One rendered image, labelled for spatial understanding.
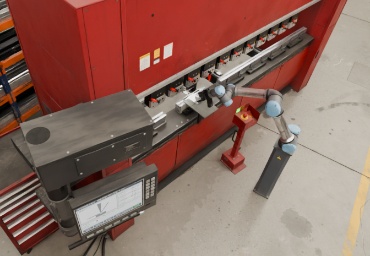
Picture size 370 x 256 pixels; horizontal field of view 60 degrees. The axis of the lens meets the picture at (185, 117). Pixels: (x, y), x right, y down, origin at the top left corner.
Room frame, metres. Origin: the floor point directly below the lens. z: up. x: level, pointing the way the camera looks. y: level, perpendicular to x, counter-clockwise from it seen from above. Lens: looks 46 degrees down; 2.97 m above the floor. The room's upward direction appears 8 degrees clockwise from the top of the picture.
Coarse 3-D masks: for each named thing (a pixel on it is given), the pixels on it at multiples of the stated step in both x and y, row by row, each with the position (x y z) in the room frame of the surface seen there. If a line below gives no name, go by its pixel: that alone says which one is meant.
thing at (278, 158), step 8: (280, 136) 2.05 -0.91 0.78; (272, 152) 1.94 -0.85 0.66; (280, 152) 1.89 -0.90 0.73; (288, 152) 1.86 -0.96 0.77; (272, 160) 1.90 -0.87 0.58; (280, 160) 1.87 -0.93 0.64; (288, 160) 1.87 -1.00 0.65; (264, 168) 1.94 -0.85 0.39; (272, 168) 1.89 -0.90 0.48; (280, 168) 1.86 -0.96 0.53; (264, 176) 1.90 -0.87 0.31; (272, 176) 1.87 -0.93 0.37; (256, 184) 1.99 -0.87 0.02; (264, 184) 1.89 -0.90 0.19; (272, 184) 1.86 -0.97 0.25; (256, 192) 1.90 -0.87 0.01; (264, 192) 1.87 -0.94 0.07
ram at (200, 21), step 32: (128, 0) 1.64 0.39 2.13; (160, 0) 1.82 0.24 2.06; (192, 0) 2.04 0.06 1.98; (224, 0) 2.31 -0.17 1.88; (256, 0) 2.66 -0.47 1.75; (288, 0) 3.13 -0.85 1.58; (128, 32) 1.63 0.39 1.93; (160, 32) 1.83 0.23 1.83; (192, 32) 2.07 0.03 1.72; (224, 32) 2.38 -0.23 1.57; (128, 64) 1.63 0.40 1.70; (160, 64) 1.84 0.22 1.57; (192, 64) 2.11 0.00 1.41
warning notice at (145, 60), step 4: (144, 56) 1.73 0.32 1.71; (148, 56) 1.75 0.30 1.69; (140, 60) 1.70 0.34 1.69; (144, 60) 1.73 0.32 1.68; (148, 60) 1.75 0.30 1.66; (140, 64) 1.70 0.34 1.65; (144, 64) 1.73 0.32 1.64; (148, 64) 1.75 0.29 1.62; (140, 68) 1.70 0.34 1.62; (144, 68) 1.73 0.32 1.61
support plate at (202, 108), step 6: (198, 96) 2.19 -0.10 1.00; (186, 102) 2.09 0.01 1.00; (192, 102) 2.10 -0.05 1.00; (204, 102) 2.12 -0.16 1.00; (192, 108) 2.03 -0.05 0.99; (198, 108) 2.03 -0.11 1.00; (204, 108) 2.05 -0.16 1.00; (210, 108) 2.06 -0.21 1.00; (216, 108) 2.07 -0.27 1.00; (204, 114) 1.98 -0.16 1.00; (210, 114) 1.99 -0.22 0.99
